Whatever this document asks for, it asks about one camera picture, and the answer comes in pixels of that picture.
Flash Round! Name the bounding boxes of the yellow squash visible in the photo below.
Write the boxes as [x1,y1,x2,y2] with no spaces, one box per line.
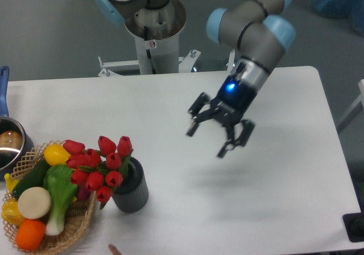
[43,144,71,166]

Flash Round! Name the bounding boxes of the blue handled saucepan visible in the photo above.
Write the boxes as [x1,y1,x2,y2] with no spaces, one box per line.
[1,65,34,182]

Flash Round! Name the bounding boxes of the orange fruit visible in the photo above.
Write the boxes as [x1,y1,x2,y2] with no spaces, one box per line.
[15,219,46,251]

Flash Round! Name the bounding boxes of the yellow bell pepper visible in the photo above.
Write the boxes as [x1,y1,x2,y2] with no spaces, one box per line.
[1,198,26,227]

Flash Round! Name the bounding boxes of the blue plastic bag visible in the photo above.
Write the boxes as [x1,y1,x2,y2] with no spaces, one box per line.
[310,0,363,36]

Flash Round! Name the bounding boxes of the green cucumber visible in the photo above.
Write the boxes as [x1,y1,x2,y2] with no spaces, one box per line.
[12,158,51,199]

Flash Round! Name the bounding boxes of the woven wicker basket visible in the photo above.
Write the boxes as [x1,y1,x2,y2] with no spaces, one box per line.
[1,141,96,254]

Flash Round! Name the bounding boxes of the yellow banana tip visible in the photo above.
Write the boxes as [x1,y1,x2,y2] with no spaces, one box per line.
[4,173,19,193]

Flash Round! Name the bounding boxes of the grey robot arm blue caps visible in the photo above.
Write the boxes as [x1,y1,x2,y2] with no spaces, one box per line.
[187,0,296,158]

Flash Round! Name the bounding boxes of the dark grey ribbed vase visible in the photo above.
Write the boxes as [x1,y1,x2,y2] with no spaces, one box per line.
[112,157,149,213]

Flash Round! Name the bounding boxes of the red tulip bouquet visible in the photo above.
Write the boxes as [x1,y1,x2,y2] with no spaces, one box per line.
[63,136,133,209]

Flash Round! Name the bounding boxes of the white furniture leg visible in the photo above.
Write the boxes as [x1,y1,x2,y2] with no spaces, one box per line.
[336,79,363,134]

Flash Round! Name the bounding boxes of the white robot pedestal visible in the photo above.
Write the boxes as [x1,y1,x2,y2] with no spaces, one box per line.
[93,0,188,75]

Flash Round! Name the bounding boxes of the red radish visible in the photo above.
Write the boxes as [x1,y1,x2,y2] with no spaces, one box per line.
[75,184,91,201]

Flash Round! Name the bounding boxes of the green bok choy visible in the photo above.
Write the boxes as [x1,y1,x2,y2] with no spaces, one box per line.
[43,164,78,236]

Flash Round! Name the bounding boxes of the beige round disc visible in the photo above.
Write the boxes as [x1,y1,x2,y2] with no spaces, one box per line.
[18,187,52,219]

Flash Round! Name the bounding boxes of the fingertip at bottom edge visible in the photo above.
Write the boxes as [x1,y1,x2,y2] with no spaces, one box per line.
[108,244,122,255]

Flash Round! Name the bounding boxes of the black device at table edge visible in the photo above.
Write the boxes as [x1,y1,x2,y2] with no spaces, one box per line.
[342,212,363,242]

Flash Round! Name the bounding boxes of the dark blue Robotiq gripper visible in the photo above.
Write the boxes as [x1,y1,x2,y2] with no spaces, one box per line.
[187,58,272,158]

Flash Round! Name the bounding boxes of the white metal base frame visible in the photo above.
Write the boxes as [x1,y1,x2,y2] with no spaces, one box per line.
[97,48,237,78]

